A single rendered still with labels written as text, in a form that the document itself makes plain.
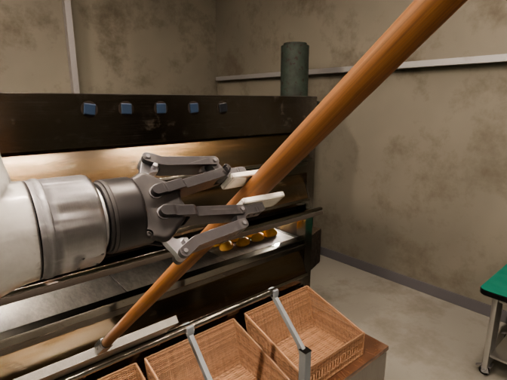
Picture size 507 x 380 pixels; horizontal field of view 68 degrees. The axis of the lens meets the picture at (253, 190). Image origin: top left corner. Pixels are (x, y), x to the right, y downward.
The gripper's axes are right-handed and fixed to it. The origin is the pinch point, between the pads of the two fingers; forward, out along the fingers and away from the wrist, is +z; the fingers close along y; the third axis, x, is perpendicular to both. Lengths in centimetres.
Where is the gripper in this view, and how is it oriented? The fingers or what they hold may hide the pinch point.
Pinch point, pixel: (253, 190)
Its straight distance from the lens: 50.1
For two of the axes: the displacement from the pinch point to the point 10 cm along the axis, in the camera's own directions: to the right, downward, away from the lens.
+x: 4.9, -5.1, -7.1
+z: 7.6, -1.4, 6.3
